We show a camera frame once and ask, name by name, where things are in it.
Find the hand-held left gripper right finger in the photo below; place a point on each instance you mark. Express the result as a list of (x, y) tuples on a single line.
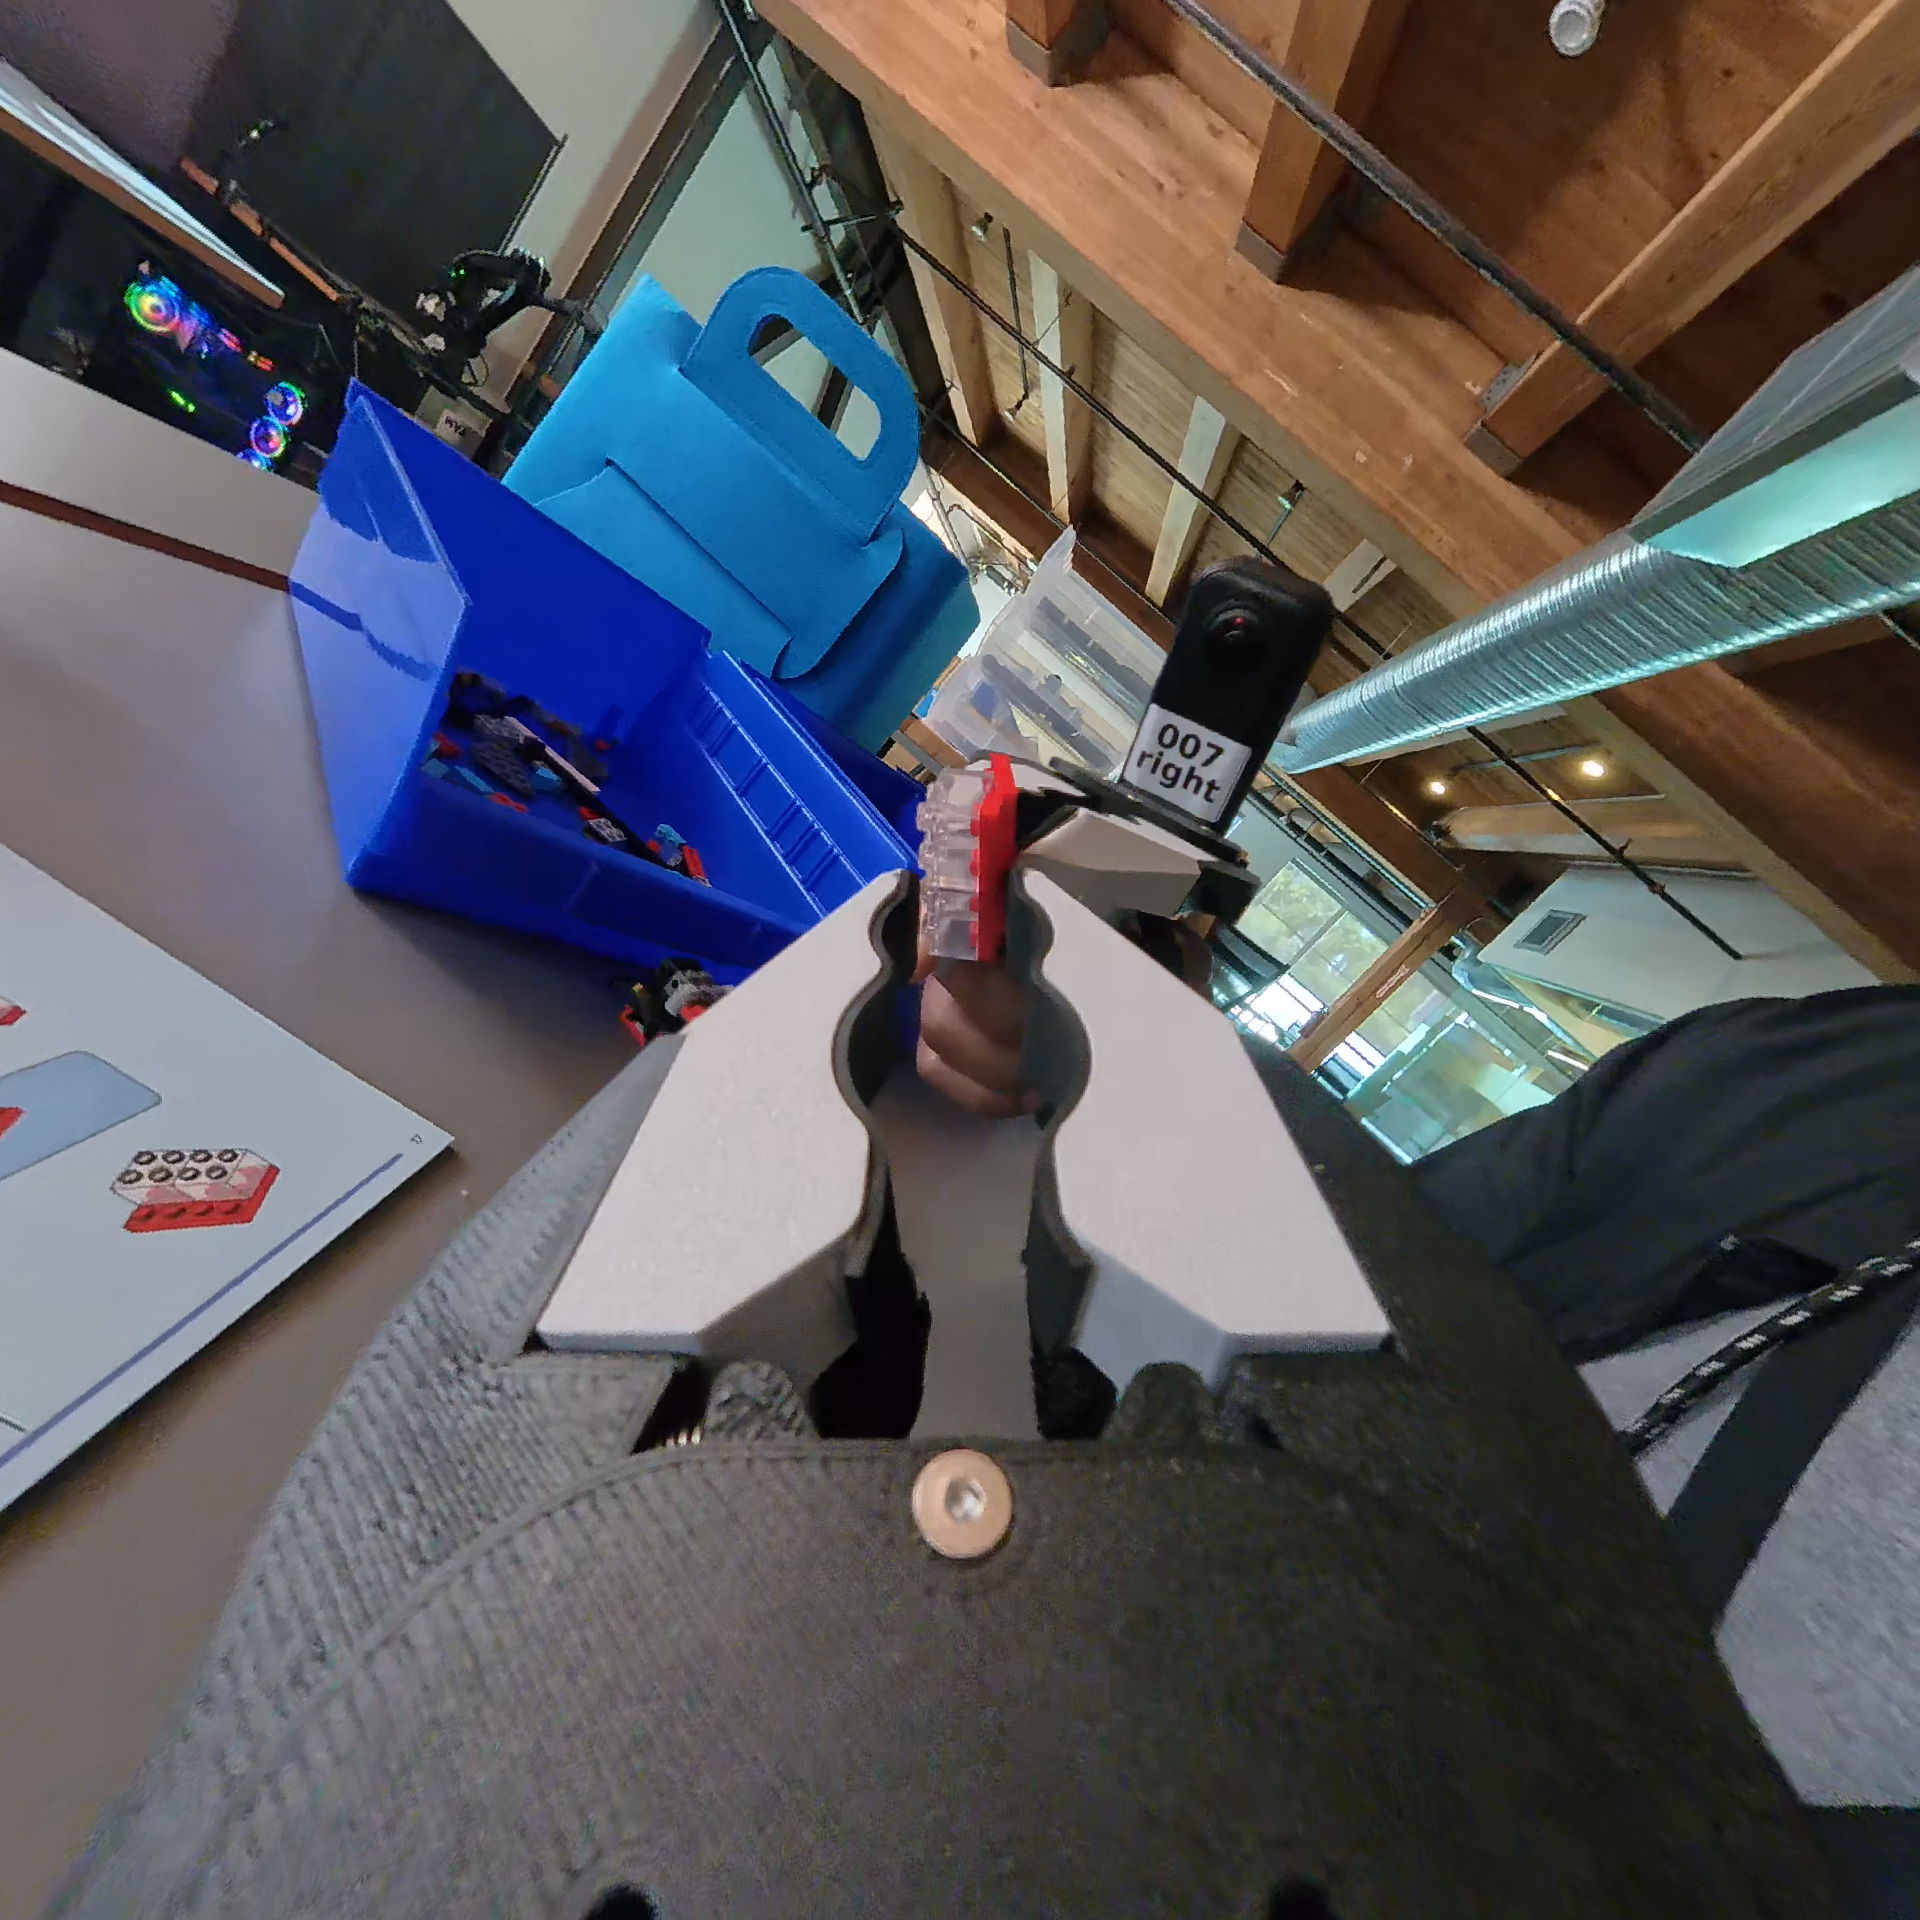
[(1201, 1186)]

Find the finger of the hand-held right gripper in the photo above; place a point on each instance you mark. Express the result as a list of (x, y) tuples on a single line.
[(1141, 870)]

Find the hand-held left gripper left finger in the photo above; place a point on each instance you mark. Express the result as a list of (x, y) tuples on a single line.
[(721, 1186)]

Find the red toy brick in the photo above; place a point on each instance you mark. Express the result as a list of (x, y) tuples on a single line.
[(1001, 841)]

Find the clear toy brick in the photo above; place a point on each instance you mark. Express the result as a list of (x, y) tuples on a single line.
[(949, 885)]

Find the blue plastic bin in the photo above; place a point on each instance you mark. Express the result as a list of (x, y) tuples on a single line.
[(797, 796), (377, 630)]

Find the pile of toy bricks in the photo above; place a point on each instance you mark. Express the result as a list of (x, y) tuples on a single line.
[(525, 764)]

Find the person's right hand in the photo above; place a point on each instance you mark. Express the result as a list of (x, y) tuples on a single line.
[(974, 1050)]

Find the grey toy brick car model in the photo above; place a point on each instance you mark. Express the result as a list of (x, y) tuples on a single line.
[(676, 998)]

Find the clear plastic storage drawers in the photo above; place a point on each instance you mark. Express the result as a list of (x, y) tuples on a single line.
[(1050, 646)]

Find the blue felt bag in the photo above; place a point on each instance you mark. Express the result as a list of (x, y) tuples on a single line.
[(721, 495)]

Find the toy brick instruction booklet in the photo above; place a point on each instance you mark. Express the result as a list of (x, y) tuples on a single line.
[(150, 1276)]

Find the white ceiling sensor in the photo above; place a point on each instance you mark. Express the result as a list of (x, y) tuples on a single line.
[(1577, 23)]

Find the person's grey shirt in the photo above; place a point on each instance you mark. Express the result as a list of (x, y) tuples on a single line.
[(1829, 1681)]

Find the white equipment box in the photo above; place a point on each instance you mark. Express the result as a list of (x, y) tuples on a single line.
[(453, 425)]

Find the computer tower with lit fans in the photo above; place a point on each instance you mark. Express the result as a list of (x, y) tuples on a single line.
[(212, 361)]

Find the dark partition curtain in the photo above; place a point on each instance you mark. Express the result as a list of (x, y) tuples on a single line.
[(377, 106)]

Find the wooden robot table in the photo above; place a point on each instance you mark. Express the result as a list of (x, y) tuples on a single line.
[(121, 182)]

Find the silver ventilation duct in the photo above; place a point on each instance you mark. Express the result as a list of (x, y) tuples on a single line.
[(1577, 630)]

